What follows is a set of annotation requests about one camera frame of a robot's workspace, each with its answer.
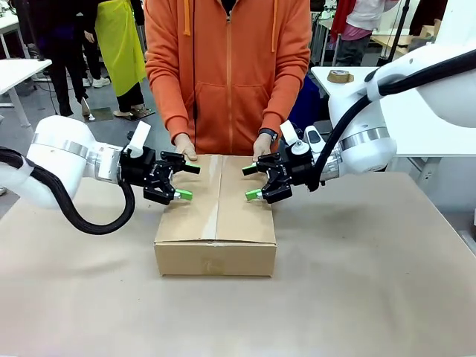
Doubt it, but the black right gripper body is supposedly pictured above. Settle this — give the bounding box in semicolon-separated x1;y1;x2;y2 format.
282;148;318;187

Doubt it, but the wooden background table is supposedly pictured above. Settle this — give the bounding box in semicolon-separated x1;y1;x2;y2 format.
370;25;442;57

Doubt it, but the black tripod stand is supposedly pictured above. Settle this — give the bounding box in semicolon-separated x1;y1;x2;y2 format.
379;0;411;60

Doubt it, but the person's right hand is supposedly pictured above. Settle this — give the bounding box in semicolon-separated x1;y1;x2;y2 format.
173;133;198;163

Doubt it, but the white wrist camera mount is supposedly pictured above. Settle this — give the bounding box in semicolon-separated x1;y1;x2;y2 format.
279;120;312;157
123;121;151;157

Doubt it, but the person's left forearm orange sleeve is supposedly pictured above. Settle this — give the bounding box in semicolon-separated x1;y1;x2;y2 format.
260;62;312;134

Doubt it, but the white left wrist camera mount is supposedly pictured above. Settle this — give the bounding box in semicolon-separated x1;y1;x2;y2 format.
123;121;151;157

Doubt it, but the black left arm cable sleeve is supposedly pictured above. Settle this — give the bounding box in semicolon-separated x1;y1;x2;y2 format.
0;147;135;236

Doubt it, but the black right arm cable sleeve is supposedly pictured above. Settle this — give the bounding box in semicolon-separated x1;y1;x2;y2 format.
306;48;476;193

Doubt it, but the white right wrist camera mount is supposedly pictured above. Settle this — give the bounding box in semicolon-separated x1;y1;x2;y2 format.
279;120;312;157

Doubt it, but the black arm cable sleeve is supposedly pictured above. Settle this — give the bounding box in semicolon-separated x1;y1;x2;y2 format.
0;147;135;236
306;48;476;193

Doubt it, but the dark floor plate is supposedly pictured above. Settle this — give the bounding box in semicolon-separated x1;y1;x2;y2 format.
84;106;114;122
113;106;149;120

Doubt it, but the person in orange hoodie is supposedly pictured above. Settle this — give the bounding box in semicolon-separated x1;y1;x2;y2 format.
144;0;312;157

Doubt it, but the brown packing tape roll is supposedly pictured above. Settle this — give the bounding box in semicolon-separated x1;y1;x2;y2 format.
327;68;355;85

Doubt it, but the person in black clothes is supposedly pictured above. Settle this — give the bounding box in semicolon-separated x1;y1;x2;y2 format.
14;0;92;116

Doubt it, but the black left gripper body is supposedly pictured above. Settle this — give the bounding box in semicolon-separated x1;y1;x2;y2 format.
118;147;161;191

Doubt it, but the person's right forearm orange sleeve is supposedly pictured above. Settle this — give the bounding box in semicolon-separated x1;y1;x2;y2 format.
144;62;196;138

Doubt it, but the white desk in background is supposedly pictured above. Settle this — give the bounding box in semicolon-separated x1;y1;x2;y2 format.
0;13;22;60

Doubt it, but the grey cloth bundle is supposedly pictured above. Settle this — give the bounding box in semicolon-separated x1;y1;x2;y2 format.
408;35;436;51

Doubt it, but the white side table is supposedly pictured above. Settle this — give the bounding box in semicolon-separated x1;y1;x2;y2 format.
0;58;53;129

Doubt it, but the person's left hand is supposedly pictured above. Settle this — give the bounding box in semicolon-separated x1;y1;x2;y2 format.
252;132;274;164

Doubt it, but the person in yellow apron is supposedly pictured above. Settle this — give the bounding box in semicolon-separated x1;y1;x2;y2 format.
84;0;148;120

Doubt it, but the person in red and pink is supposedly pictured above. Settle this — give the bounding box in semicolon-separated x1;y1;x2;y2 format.
329;0;395;68

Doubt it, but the brown cardboard box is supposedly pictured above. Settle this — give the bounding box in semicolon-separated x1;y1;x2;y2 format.
153;154;278;278

